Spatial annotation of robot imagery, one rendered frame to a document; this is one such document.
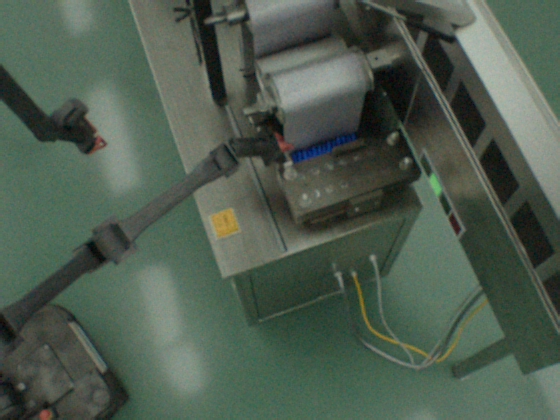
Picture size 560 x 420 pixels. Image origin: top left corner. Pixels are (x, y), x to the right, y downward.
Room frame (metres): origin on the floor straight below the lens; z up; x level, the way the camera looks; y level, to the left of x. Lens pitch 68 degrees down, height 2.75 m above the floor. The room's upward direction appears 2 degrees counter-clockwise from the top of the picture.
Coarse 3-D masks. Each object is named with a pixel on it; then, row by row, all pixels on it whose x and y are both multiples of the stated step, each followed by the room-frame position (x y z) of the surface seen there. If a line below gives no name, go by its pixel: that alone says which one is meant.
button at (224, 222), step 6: (228, 210) 0.73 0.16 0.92; (210, 216) 0.71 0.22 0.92; (216, 216) 0.71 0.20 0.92; (222, 216) 0.71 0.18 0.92; (228, 216) 0.71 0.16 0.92; (234, 216) 0.71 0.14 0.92; (216, 222) 0.69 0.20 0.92; (222, 222) 0.69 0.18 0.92; (228, 222) 0.69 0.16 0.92; (234, 222) 0.69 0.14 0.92; (216, 228) 0.67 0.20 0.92; (222, 228) 0.67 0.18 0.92; (228, 228) 0.67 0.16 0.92; (234, 228) 0.67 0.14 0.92; (222, 234) 0.65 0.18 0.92
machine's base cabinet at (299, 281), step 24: (408, 216) 0.71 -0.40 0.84; (360, 240) 0.67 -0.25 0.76; (384, 240) 0.70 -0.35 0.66; (288, 264) 0.59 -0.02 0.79; (312, 264) 0.62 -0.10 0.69; (336, 264) 0.65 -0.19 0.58; (360, 264) 0.68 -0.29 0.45; (384, 264) 0.71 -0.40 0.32; (240, 288) 0.53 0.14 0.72; (264, 288) 0.56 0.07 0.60; (288, 288) 0.59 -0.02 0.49; (312, 288) 0.62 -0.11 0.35; (336, 288) 0.65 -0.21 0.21; (264, 312) 0.56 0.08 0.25
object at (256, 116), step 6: (258, 96) 0.95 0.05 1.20; (258, 102) 0.94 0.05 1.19; (264, 102) 0.93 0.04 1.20; (252, 108) 0.92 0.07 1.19; (258, 108) 0.92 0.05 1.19; (252, 114) 0.91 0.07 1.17; (258, 114) 0.93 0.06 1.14; (264, 114) 0.91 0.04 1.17; (270, 114) 0.92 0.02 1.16; (252, 120) 0.91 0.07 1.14; (258, 120) 0.91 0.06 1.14; (264, 120) 0.91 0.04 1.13; (270, 120) 0.92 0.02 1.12; (258, 126) 0.91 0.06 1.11; (270, 126) 0.93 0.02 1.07; (270, 132) 0.93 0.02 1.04
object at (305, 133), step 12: (348, 108) 0.92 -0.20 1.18; (360, 108) 0.93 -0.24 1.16; (312, 120) 0.88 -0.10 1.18; (324, 120) 0.89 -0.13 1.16; (336, 120) 0.91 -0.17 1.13; (348, 120) 0.92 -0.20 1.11; (288, 132) 0.86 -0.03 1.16; (300, 132) 0.87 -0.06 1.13; (312, 132) 0.88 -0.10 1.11; (324, 132) 0.89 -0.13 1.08; (336, 132) 0.91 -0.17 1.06; (348, 132) 0.92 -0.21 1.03; (300, 144) 0.87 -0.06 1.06; (312, 144) 0.88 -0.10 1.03
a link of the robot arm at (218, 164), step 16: (208, 160) 0.75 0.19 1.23; (224, 160) 0.76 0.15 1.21; (192, 176) 0.70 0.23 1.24; (208, 176) 0.71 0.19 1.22; (176, 192) 0.65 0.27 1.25; (192, 192) 0.66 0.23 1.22; (144, 208) 0.60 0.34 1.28; (160, 208) 0.60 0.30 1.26; (112, 224) 0.55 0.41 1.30; (128, 224) 0.55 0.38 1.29; (144, 224) 0.56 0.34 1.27; (128, 240) 0.52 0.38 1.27; (128, 256) 0.48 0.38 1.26
